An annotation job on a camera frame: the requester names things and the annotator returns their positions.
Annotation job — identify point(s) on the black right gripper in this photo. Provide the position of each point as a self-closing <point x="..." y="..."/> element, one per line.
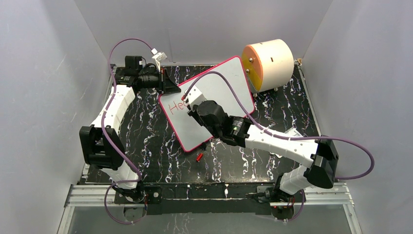
<point x="194" y="114"/>

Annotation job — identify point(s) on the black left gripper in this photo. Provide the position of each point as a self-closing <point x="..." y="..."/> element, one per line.
<point x="168" y="86"/>

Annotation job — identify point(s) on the pink-framed whiteboard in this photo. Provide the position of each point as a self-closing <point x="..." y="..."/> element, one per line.
<point x="189" y="133"/>

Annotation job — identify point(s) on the red marker cap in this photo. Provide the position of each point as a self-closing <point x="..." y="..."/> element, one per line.
<point x="199" y="157"/>

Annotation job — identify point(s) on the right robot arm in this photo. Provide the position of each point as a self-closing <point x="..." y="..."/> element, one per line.
<point x="317" y="158"/>

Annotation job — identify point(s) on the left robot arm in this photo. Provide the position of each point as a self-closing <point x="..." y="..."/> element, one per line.
<point x="100" y="141"/>

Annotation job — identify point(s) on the white cylinder with orange face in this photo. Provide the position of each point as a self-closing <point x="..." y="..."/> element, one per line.
<point x="268" y="65"/>

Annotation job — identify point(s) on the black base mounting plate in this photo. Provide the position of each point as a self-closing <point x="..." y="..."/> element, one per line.
<point x="204" y="198"/>

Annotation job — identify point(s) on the white printed card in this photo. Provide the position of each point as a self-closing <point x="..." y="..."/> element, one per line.
<point x="292" y="132"/>

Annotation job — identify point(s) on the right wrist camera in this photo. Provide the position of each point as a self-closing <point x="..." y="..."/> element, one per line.
<point x="193" y="98"/>

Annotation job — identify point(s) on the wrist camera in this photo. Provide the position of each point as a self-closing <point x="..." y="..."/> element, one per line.
<point x="193" y="98"/>
<point x="158" y="58"/>

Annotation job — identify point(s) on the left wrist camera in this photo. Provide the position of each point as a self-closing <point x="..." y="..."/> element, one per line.
<point x="158" y="58"/>

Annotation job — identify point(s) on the aluminium frame rail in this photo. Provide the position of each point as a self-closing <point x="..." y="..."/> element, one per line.
<point x="93" y="195"/>

